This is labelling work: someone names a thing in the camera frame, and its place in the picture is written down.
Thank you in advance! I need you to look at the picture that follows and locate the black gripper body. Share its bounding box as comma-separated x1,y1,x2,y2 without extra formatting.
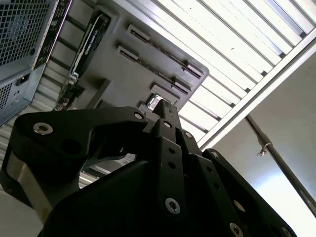
37,159,199,237

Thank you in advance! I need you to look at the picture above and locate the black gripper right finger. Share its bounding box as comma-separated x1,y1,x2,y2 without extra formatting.
170,103,298,237

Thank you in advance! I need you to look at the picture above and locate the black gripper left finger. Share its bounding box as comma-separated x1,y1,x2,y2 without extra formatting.
0,99,185,218

